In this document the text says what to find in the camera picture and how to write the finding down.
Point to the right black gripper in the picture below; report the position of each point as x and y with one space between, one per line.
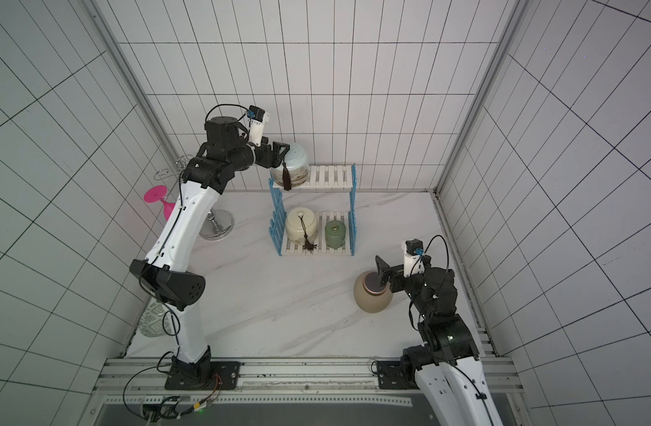
395 277

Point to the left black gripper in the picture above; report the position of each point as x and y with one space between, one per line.
268 161

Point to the pale blue tasselled tea canister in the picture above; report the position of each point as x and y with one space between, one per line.
294 170

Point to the brown clay tea canister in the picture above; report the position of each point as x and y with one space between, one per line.
370 295

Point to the small green tea canister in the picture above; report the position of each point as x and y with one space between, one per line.
335 234

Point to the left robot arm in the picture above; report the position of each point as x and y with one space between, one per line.
230 147

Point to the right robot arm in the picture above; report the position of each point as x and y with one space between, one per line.
448 346

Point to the cream tasselled tea canister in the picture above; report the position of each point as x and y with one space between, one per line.
302 227

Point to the chrome cup holder stand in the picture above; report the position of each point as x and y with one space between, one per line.
218 223

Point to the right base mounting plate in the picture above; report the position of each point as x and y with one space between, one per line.
391 376

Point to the base mounting plate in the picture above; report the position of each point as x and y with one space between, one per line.
391 376
203 376

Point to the pink plastic goblet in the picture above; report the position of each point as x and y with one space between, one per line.
159 194

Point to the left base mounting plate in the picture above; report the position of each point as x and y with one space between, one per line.
203 376

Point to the patterned ceramic plate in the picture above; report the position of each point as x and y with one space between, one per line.
158 320

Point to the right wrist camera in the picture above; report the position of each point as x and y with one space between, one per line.
413 255

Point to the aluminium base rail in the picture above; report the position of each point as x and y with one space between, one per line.
138 382

